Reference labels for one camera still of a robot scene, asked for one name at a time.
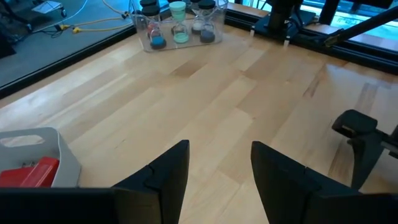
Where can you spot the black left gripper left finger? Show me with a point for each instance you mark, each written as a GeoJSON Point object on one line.
{"type": "Point", "coordinates": [140, 199]}

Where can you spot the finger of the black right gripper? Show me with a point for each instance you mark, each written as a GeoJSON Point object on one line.
{"type": "Point", "coordinates": [367, 155]}

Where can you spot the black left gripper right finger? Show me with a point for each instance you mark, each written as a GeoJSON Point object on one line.
{"type": "Point", "coordinates": [295, 196]}

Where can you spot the red charger block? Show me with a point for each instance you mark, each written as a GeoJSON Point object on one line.
{"type": "Point", "coordinates": [12, 179]}
{"type": "Point", "coordinates": [43, 174]}

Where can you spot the hourglass with blue sand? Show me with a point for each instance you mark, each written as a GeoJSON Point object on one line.
{"type": "Point", "coordinates": [158, 42]}

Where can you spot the hourglass with dark slate sand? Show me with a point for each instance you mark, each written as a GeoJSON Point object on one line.
{"type": "Point", "coordinates": [207, 36]}

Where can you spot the hourglass with red sand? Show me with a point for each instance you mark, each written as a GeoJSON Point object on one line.
{"type": "Point", "coordinates": [148, 2]}

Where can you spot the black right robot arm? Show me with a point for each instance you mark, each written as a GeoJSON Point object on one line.
{"type": "Point", "coordinates": [283, 15]}

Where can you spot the clear dish with red block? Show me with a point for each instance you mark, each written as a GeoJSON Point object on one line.
{"type": "Point", "coordinates": [66, 168]}

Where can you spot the small clear plastic bin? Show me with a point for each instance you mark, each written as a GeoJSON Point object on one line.
{"type": "Point", "coordinates": [189, 46]}

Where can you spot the teal hourglass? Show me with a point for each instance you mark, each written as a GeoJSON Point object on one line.
{"type": "Point", "coordinates": [180, 38]}

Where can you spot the hourglass with white sand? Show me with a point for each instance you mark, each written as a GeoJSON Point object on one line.
{"type": "Point", "coordinates": [196, 29]}

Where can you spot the black aluminium table frame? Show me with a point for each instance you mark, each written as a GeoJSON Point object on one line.
{"type": "Point", "coordinates": [62, 63]}

